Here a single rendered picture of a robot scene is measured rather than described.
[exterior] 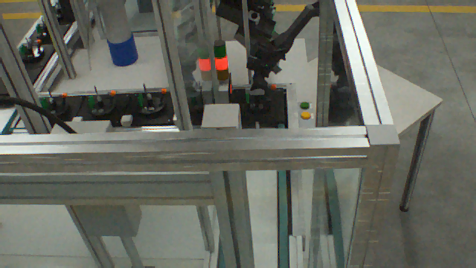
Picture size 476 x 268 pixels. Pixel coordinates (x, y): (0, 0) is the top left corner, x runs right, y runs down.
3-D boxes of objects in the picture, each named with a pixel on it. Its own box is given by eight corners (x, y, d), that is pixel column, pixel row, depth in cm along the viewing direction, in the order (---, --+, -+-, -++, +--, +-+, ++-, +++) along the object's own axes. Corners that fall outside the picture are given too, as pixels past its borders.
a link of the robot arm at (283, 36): (332, 1, 188) (314, -12, 183) (339, 10, 182) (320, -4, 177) (288, 53, 201) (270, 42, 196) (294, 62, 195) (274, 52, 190)
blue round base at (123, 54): (140, 51, 278) (135, 30, 268) (135, 65, 266) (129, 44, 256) (116, 53, 279) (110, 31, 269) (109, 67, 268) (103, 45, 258)
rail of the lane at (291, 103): (295, 98, 232) (295, 80, 225) (304, 251, 166) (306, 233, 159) (284, 99, 233) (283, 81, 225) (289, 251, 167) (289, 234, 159)
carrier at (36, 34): (71, 26, 292) (66, 9, 284) (59, 46, 274) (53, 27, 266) (38, 28, 294) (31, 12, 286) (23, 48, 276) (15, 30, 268)
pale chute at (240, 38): (280, 59, 236) (285, 55, 234) (275, 74, 227) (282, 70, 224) (239, 24, 227) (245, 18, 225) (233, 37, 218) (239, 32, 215)
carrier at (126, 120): (181, 94, 227) (176, 73, 219) (172, 126, 210) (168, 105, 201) (133, 96, 230) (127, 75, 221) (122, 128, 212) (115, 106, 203)
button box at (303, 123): (312, 111, 218) (312, 100, 214) (314, 141, 202) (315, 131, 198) (297, 112, 218) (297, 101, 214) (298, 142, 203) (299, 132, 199)
